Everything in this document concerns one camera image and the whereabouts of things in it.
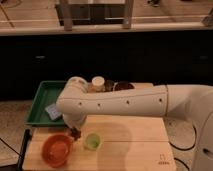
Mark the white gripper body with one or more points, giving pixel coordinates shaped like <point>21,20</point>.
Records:
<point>73,123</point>

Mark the purple grape bunch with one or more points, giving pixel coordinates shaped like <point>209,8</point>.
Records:
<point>75,133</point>

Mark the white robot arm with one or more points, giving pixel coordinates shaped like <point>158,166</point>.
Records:
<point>191,102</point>

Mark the red orange bowl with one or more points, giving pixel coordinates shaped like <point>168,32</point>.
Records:
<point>56,149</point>

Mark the dark purple bowl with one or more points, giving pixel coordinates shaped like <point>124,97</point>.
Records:
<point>123,86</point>

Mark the blue grey sponge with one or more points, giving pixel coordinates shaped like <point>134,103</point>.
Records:
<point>53,113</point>

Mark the green plastic cup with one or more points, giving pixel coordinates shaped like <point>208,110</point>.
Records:
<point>92,141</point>

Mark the green plastic tray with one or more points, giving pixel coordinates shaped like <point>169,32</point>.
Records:
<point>47,94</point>

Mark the white lidded jar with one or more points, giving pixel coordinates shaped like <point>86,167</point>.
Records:
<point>98,84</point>

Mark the dark glass jar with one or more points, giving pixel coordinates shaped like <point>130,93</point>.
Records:
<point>109,85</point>

